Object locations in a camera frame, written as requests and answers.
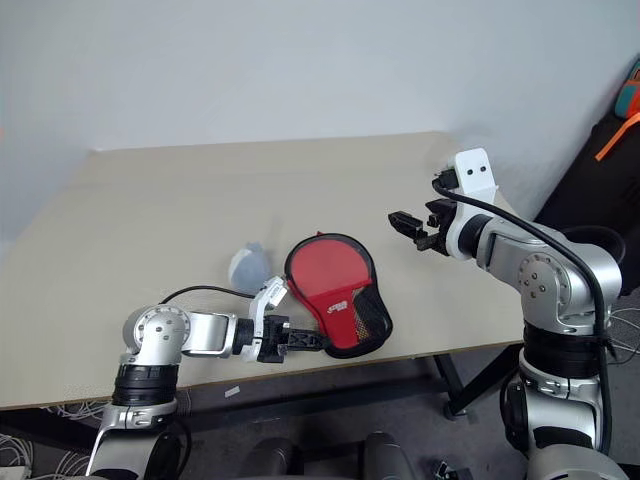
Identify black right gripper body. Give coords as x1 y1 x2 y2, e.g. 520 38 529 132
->
424 197 460 256

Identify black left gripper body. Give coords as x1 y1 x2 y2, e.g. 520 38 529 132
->
258 314 293 364

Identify red black mesh paddle case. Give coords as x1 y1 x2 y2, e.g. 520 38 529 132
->
281 230 394 361

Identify red table tennis paddle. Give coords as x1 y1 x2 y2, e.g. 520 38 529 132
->
289 239 374 344

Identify large black case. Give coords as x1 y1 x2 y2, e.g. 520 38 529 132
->
531 105 640 301

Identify grey white rounded object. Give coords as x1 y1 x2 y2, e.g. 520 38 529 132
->
228 241 274 297

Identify dark rounded shape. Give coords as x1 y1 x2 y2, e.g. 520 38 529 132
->
361 431 417 480

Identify small black floor object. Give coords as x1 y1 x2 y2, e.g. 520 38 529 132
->
431 459 472 480

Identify teal orange bag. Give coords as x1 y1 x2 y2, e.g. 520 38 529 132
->
614 53 640 119

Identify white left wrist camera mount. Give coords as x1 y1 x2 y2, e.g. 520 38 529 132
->
243 276 290 362

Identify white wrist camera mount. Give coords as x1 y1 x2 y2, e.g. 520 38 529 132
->
243 276 290 362
441 147 502 262

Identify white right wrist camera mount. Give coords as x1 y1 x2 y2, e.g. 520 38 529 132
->
441 147 502 262

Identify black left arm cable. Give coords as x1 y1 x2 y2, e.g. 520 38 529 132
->
159 284 261 307

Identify black metal table frame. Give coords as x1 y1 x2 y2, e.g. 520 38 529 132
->
174 344 527 436

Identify orange strap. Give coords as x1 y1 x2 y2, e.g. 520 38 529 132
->
594 112 640 162

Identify thin white floor cables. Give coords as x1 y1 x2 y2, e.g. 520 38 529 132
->
605 302 640 367

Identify white floor cable bundle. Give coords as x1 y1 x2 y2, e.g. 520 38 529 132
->
0 399 109 480

